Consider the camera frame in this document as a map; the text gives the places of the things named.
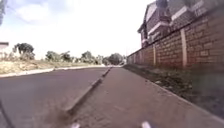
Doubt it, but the grey kerb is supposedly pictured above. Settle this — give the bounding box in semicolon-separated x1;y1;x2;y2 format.
64;66;113;116

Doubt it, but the brick building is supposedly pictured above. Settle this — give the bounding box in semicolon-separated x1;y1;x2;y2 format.
137;0;224;48

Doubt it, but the robot's own part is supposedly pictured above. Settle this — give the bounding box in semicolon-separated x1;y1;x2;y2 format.
70;122;81;128
141;120;152;128

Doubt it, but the grey asphalt road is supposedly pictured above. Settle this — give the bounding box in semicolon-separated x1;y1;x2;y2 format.
0;66;111;128

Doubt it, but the brown brick wall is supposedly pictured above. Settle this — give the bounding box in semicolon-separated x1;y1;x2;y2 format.
126;5;224;70

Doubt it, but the dry grass verge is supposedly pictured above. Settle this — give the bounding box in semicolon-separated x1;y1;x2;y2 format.
0;58;105;75

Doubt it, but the row of trees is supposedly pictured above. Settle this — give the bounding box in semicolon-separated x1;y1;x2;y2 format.
12;42;128;66

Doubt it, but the weedy dirt strip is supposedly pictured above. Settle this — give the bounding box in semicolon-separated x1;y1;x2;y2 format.
122;63;224;118

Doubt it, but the red brick path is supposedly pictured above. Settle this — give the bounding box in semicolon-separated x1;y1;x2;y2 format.
65;66;224;128

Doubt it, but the pale kerb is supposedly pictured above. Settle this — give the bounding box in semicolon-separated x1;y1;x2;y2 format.
0;64;108;79

